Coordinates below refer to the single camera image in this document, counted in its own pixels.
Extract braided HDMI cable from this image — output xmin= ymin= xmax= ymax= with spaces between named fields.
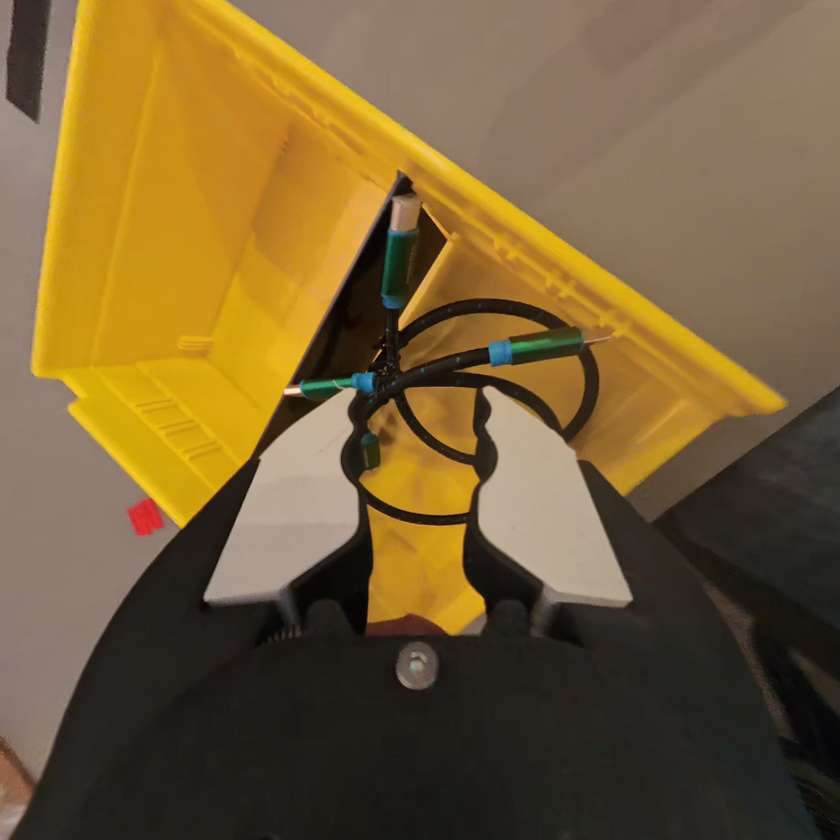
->
xmin=340 ymin=327 xmax=614 ymax=527
xmin=283 ymin=192 xmax=599 ymax=468

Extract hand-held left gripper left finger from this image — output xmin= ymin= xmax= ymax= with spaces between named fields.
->
xmin=202 ymin=390 xmax=372 ymax=627

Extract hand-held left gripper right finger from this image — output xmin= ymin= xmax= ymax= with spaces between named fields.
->
xmin=461 ymin=386 xmax=634 ymax=627

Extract yellow plastic bin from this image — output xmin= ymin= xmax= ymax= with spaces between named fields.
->
xmin=31 ymin=0 xmax=788 ymax=637

